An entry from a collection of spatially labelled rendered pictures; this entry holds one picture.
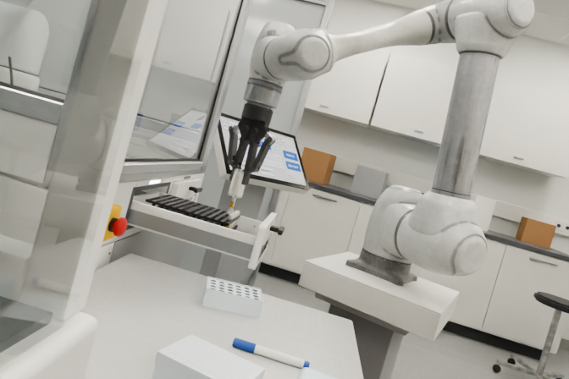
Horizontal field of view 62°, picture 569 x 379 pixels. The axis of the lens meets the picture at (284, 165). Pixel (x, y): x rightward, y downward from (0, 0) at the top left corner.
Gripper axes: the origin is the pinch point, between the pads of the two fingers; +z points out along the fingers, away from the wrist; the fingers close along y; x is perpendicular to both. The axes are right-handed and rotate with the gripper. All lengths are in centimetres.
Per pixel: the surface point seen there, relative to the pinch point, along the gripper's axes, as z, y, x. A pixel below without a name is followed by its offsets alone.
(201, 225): 11.9, 3.0, 6.7
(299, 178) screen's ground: 0, 26, -105
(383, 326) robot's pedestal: 28, -41, -28
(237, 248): 14.7, -6.5, 3.6
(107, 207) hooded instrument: -1, -25, 70
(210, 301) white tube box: 23.0, -11.9, 20.1
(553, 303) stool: 40, -112, -266
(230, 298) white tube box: 21.4, -15.2, 18.0
